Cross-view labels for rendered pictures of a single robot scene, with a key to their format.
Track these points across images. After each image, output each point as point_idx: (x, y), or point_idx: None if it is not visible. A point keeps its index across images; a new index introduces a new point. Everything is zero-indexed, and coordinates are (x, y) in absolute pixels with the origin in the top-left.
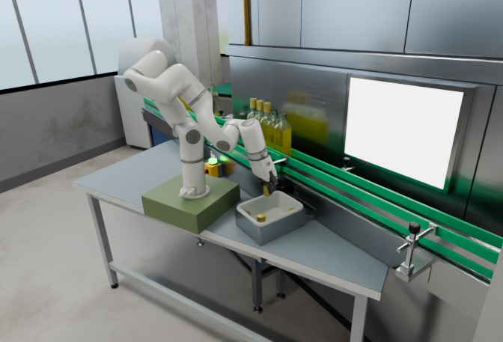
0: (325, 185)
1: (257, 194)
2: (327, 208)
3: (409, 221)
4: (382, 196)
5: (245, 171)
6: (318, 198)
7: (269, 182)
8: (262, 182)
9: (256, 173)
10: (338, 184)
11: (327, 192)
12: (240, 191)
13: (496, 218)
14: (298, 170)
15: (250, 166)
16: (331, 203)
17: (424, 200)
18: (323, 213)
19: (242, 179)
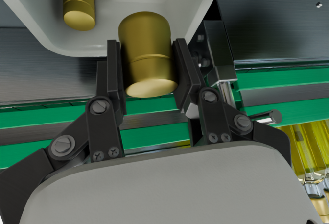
0: (56, 127)
1: (251, 3)
2: (22, 76)
3: None
4: None
5: (319, 51)
6: (59, 87)
7: (77, 150)
8: (184, 86)
9: (227, 209)
10: (0, 157)
11: (43, 112)
12: None
13: None
14: (155, 120)
15: (303, 72)
16: (7, 97)
17: None
18: (36, 57)
19: (318, 19)
